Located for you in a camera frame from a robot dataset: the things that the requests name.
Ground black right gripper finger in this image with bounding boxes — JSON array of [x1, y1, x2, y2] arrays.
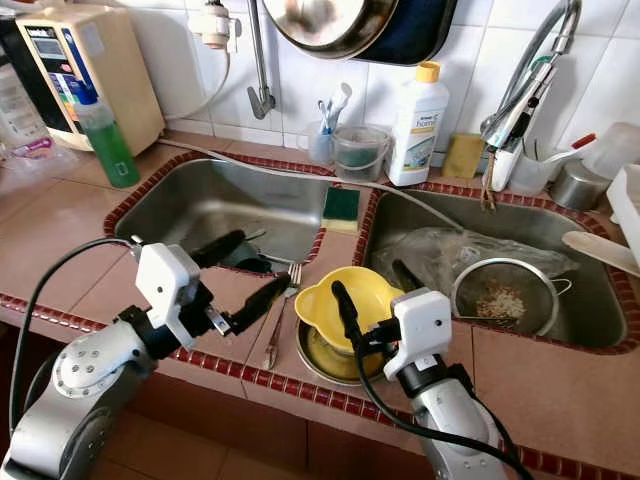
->
[[329, 280, 374, 354], [390, 259, 428, 298]]

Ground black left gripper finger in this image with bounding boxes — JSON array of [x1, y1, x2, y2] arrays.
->
[[225, 275, 293, 337], [187, 229, 248, 265]]

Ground teal mug with handle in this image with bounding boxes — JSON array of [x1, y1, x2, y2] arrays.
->
[[218, 240, 274, 275]]

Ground stainless steel bowl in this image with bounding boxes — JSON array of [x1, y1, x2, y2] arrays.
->
[[295, 320, 386, 386]]

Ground chrome kitchen faucet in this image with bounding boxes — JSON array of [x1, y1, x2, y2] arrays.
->
[[478, 0, 583, 213]]

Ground stainless steel sink basin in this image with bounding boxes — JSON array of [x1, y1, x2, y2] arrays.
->
[[102, 152, 336, 278], [355, 180, 640, 353]]

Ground crumpled clear plastic bag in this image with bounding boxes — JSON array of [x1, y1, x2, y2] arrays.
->
[[370, 227, 579, 293]]

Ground green and yellow sponge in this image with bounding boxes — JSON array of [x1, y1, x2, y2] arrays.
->
[[322, 186, 362, 234]]

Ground green scouring pad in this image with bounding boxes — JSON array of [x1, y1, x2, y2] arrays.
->
[[337, 148, 385, 181]]

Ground steel mesh colander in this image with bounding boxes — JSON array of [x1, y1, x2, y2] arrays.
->
[[450, 258, 573, 338]]

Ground plain yellow sponge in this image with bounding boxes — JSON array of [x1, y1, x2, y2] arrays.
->
[[443, 132, 486, 181]]

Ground green soap bottle blue cap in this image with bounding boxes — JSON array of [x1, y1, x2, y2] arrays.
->
[[72, 82, 141, 190]]

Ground white detergent bottle yellow cap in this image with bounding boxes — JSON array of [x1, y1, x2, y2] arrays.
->
[[387, 61, 451, 189]]

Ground clear plastic bucket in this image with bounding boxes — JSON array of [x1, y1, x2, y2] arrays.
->
[[332, 125, 391, 184]]

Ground clear utensil container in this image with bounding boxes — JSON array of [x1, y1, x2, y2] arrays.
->
[[508, 140, 566, 197]]

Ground white grey toothbrush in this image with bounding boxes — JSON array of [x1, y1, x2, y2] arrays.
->
[[325, 82, 354, 131]]

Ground beige wooden rice paddle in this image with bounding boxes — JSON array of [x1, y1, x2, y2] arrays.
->
[[562, 231, 640, 279]]

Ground stainless steel cup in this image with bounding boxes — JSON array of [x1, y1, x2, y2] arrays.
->
[[550, 160, 611, 213]]

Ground beige water filter machine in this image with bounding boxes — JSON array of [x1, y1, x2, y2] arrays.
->
[[0, 10, 166, 156]]

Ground pink plastic clip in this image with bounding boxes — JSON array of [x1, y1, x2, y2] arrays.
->
[[12, 138, 53, 159]]

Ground translucent plastic container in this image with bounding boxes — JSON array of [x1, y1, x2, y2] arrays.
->
[[582, 122, 640, 181]]

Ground clear jug green band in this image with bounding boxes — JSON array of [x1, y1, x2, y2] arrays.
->
[[0, 60, 51, 151]]

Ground hanging steel wok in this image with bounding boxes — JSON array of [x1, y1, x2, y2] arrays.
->
[[260, 0, 401, 61]]

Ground dark blue hanging pan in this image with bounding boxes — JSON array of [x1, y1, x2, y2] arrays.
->
[[355, 0, 459, 67]]

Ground white bottle green cap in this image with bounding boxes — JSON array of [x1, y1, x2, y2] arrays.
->
[[532, 55, 561, 86]]

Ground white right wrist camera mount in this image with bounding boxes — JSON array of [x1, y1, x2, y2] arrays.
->
[[380, 288, 453, 381]]

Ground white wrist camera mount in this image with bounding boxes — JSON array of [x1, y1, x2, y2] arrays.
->
[[135, 243, 204, 349], [380, 288, 453, 381]]

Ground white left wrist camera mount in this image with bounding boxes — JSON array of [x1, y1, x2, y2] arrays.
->
[[135, 243, 204, 349]]

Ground grey wall tap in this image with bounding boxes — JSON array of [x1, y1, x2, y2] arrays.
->
[[245, 0, 277, 121]]

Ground white water hose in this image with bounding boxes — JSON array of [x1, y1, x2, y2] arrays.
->
[[163, 45, 233, 126]]

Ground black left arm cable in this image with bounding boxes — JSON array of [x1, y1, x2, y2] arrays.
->
[[8, 237, 146, 441]]

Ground white wall water valve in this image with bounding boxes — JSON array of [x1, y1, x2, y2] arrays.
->
[[198, 0, 241, 51]]

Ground red handled utensil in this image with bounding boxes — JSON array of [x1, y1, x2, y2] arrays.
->
[[540, 133, 599, 169]]

